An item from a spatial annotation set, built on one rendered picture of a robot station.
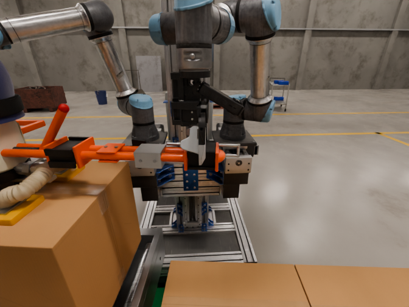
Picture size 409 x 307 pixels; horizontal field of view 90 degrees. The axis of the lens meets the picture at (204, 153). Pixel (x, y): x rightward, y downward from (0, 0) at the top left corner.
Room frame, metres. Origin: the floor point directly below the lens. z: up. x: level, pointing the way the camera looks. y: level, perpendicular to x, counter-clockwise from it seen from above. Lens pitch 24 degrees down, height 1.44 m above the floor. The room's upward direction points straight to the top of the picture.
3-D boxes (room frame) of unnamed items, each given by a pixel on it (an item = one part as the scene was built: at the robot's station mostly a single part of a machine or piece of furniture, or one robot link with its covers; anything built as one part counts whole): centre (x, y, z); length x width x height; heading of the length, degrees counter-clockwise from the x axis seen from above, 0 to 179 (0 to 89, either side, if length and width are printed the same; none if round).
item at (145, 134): (1.09, 0.33, 1.09); 0.15 x 0.15 x 0.10
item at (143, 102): (1.09, 0.34, 1.20); 0.13 x 0.12 x 0.14; 42
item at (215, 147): (0.48, 0.01, 1.21); 0.08 x 0.07 x 0.05; 87
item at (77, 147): (0.50, 0.36, 1.21); 0.10 x 0.08 x 0.06; 177
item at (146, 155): (0.49, 0.14, 1.21); 0.07 x 0.07 x 0.04; 87
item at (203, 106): (0.49, 0.03, 1.35); 0.09 x 0.08 x 0.12; 87
